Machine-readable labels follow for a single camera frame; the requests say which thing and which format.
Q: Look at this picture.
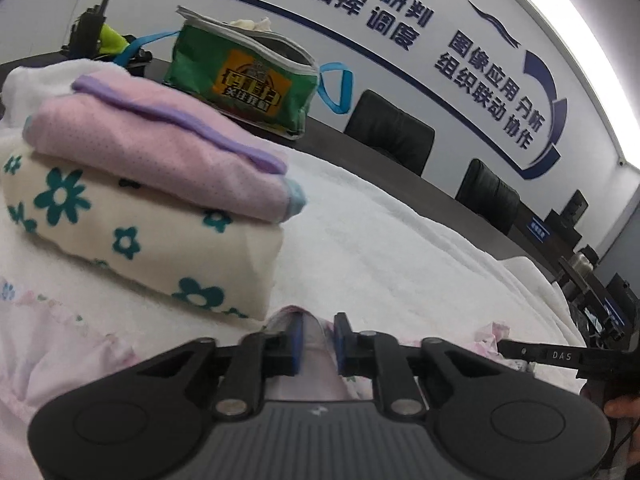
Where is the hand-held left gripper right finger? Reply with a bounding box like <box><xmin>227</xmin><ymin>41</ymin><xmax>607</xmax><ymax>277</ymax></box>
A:
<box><xmin>334</xmin><ymin>312</ymin><xmax>505</xmax><ymax>419</ymax></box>

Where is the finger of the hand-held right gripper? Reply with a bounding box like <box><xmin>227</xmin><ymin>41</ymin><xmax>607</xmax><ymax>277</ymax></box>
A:
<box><xmin>499</xmin><ymin>338</ymin><xmax>551</xmax><ymax>362</ymax></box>

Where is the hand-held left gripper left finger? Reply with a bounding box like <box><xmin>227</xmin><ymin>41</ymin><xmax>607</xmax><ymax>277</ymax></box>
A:
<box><xmin>132</xmin><ymin>310</ymin><xmax>303</xmax><ymax>419</ymax></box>

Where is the pink floral dress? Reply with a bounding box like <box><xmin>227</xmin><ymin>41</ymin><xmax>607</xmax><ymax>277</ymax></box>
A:
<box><xmin>0</xmin><ymin>280</ymin><xmax>531</xmax><ymax>480</ymax></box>

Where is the person's right hand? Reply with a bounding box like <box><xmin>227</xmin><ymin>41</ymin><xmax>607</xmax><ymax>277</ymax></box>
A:
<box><xmin>602</xmin><ymin>394</ymin><xmax>640</xmax><ymax>419</ymax></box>

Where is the dark desk equipment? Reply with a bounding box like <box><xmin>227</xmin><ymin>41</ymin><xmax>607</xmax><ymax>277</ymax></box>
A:
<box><xmin>557</xmin><ymin>247</ymin><xmax>640</xmax><ymax>341</ymax></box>

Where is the white fluffy blanket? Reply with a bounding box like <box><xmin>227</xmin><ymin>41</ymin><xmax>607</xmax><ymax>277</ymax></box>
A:
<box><xmin>0</xmin><ymin>57</ymin><xmax>596</xmax><ymax>401</ymax></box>

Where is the blue desk nameplate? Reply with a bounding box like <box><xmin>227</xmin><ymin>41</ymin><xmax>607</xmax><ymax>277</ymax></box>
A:
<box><xmin>527</xmin><ymin>215</ymin><xmax>551</xmax><ymax>246</ymax></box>

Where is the black desk monitor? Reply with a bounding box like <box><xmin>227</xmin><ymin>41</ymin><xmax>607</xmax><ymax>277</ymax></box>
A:
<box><xmin>545</xmin><ymin>190</ymin><xmax>588</xmax><ymax>243</ymax></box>

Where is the black office chair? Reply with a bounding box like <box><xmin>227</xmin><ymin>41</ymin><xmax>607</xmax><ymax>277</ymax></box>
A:
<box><xmin>455</xmin><ymin>158</ymin><xmax>521</xmax><ymax>235</ymax></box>
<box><xmin>345</xmin><ymin>89</ymin><xmax>436</xmax><ymax>176</ymax></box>

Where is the folded cream teal-flower garment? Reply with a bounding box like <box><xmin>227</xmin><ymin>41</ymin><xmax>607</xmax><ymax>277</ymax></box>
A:
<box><xmin>0</xmin><ymin>147</ymin><xmax>283</xmax><ymax>321</ymax></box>

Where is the folded pink garment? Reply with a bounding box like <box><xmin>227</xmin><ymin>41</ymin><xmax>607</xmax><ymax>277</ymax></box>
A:
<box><xmin>22</xmin><ymin>72</ymin><xmax>307</xmax><ymax>223</ymax></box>

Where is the cream cloth in bag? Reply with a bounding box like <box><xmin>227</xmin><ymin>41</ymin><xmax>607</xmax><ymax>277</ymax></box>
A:
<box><xmin>227</xmin><ymin>16</ymin><xmax>273</xmax><ymax>34</ymax></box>

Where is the yellow-green object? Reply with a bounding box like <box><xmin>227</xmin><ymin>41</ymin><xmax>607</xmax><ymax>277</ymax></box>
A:
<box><xmin>97</xmin><ymin>22</ymin><xmax>128</xmax><ymax>56</ymax></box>

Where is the black walkie-talkie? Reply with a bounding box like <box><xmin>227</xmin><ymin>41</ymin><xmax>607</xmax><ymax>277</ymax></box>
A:
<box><xmin>65</xmin><ymin>0</ymin><xmax>113</xmax><ymax>58</ymax></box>

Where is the green bag with blue handles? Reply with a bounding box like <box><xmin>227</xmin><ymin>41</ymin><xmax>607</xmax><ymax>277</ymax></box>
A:
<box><xmin>115</xmin><ymin>5</ymin><xmax>358</xmax><ymax>142</ymax></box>

